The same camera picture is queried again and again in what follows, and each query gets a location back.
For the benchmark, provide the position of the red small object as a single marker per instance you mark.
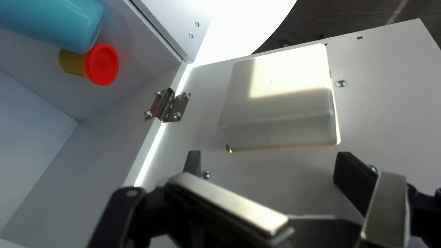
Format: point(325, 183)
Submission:
point(98, 63)

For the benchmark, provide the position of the white box on door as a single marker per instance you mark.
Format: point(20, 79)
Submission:
point(280, 101)

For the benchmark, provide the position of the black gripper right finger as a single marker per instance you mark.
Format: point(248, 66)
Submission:
point(390, 207)

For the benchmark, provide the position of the white toy play kitchen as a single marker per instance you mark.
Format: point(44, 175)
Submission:
point(45, 160)

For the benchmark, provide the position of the teal plastic cup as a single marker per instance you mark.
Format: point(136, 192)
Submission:
point(45, 18)

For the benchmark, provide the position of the silver door hinge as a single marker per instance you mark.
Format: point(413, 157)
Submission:
point(167, 105)

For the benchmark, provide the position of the tall white cabinet door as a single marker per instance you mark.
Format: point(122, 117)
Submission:
point(390, 114)

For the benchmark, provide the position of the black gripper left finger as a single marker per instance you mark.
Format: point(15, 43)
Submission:
point(220, 201)

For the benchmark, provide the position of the round white table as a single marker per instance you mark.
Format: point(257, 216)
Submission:
point(248, 22)

